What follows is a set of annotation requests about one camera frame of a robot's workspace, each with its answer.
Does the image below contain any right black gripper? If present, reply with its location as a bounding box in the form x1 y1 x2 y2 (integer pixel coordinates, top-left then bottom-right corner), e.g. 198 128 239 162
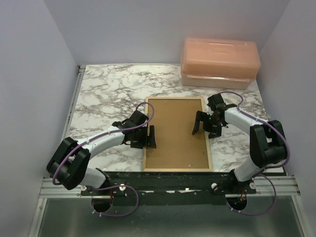
192 111 223 139

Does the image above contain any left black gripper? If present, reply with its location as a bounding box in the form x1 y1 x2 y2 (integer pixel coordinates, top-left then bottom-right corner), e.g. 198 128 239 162
132 125 156 149

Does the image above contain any brown fibreboard backing board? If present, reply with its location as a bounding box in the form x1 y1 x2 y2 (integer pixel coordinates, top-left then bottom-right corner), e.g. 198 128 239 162
142 96 213 172

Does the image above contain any blue wooden picture frame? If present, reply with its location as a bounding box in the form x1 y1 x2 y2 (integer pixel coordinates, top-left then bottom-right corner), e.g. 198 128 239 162
142 96 213 172

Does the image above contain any orange translucent plastic box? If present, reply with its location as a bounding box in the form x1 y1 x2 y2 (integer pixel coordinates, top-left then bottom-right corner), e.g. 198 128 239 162
180 38 261 90

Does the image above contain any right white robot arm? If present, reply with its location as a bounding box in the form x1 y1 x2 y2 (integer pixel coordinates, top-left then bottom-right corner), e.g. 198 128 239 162
192 91 290 194

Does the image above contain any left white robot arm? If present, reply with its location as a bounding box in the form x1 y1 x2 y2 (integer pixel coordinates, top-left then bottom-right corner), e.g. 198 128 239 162
46 110 157 195

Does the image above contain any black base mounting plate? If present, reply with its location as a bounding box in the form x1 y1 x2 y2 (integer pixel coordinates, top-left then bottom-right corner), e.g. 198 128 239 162
49 169 287 207

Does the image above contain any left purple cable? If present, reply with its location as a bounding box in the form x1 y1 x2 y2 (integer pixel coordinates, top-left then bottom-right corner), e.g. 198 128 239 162
52 102 141 218

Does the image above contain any purple cable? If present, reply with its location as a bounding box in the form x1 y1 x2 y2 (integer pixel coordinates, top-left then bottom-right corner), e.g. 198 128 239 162
52 102 141 218
217 91 290 215

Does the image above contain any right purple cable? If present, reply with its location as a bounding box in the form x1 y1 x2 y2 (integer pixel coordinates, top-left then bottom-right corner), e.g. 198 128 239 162
217 91 290 215

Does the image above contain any aluminium rail frame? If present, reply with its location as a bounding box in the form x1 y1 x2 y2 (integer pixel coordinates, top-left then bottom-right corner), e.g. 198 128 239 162
31 64 304 237

